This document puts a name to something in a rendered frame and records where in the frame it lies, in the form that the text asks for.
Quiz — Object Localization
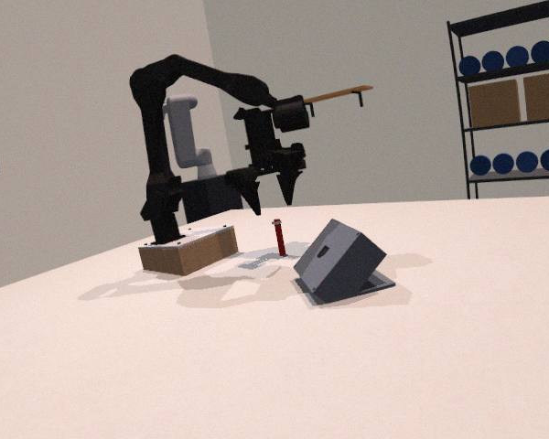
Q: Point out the dark red peg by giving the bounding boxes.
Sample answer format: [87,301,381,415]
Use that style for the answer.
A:
[272,219,285,256]

